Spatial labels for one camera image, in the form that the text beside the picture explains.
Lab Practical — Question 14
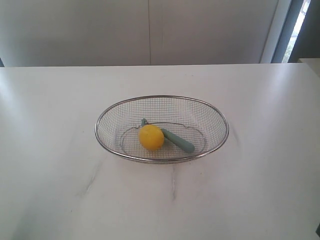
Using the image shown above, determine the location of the yellow lemon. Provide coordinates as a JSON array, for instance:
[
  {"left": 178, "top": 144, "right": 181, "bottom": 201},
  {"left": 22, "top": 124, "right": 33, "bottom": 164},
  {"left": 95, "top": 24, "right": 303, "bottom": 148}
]
[{"left": 138, "top": 124, "right": 165, "bottom": 151}]

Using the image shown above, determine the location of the teal handled peeler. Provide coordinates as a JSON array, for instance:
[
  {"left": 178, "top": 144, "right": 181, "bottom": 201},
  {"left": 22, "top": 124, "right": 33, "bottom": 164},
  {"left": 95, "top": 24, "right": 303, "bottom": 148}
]
[{"left": 140, "top": 118, "right": 195, "bottom": 154}]

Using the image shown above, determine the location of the white side cabinet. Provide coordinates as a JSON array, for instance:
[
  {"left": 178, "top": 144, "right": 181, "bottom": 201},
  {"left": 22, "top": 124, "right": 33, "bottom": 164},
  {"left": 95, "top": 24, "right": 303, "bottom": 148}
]
[{"left": 298, "top": 58, "right": 320, "bottom": 77}]

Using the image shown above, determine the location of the steel wire mesh basket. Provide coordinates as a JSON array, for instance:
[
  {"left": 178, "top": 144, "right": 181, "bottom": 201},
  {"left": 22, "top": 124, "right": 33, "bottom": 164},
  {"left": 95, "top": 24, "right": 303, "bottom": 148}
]
[{"left": 94, "top": 95, "right": 229, "bottom": 164}]

